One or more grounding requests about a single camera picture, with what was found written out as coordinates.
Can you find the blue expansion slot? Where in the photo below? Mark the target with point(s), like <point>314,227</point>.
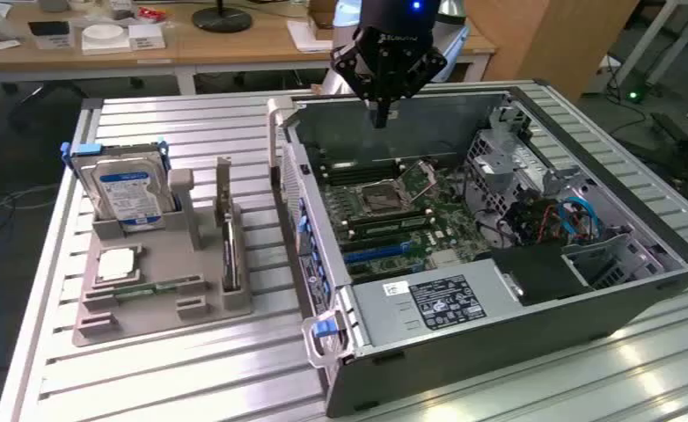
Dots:
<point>373,254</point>

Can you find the plain white box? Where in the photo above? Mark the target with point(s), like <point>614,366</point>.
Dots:
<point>146,37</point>

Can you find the wooden desk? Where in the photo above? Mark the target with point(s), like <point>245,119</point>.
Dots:
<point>233,48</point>

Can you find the open black PC case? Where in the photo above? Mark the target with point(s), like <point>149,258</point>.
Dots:
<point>584,334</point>

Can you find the hard disk drive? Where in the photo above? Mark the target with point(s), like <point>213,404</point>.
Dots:
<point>86,148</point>

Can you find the white paper stack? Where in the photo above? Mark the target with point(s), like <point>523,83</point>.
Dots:
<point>309,37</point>

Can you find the grey parts rack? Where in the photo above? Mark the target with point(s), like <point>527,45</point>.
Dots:
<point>174,264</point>

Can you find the red packet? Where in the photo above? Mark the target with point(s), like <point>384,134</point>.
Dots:
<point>150,14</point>

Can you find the grey power supply unit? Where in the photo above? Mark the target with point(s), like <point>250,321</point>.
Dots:
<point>439,303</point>

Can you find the low metal disk bay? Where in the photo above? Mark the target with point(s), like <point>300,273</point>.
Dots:
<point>603,264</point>

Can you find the green RAM stick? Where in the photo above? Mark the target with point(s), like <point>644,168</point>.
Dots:
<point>145,291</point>

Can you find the graphics card with metal bracket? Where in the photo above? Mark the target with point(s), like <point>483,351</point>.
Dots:
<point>229,246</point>

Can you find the black floor stand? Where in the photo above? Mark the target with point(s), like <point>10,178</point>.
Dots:
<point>672,127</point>

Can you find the black intrusion switch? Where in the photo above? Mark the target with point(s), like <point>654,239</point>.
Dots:
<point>305,169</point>

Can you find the white table frame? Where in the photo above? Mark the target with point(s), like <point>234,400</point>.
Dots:
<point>680,39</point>

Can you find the green motherboard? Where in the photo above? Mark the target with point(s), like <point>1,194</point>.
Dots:
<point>439,228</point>

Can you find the grey cup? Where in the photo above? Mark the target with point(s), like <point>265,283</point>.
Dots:
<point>54,5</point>

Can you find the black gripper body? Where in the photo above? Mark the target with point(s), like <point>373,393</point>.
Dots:
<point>397,26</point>

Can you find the black lamp base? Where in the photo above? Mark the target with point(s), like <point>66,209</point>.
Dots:
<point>222,19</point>

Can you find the silver CPU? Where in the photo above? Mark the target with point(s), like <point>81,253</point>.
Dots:
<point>115,264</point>

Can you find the black chair base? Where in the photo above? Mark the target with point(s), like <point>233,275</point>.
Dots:
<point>39,94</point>

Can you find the white box with black lid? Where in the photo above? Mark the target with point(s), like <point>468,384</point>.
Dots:
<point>51,33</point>

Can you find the metal socket cover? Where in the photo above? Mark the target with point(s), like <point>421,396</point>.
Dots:
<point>420,178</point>

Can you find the hard disk with blue label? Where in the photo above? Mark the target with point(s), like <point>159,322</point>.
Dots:
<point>127,193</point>

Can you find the blue card retention latch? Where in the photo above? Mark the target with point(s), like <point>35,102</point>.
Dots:
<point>302,224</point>

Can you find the black plastic shroud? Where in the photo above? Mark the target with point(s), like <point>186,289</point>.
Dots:
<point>538,272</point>

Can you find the tall metal disk bay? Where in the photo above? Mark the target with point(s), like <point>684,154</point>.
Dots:
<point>497,176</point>

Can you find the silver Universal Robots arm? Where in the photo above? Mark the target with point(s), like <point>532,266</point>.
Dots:
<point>338,79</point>

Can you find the RAM stick with label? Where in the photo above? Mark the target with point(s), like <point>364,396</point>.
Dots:
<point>391,226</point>

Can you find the white box with round bowl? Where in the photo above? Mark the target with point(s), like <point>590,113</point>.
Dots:
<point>106,39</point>

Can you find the cardboard box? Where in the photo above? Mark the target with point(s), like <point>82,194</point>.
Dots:
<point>321,9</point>

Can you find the wooden cabinet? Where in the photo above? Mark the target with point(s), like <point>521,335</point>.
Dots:
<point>584,44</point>

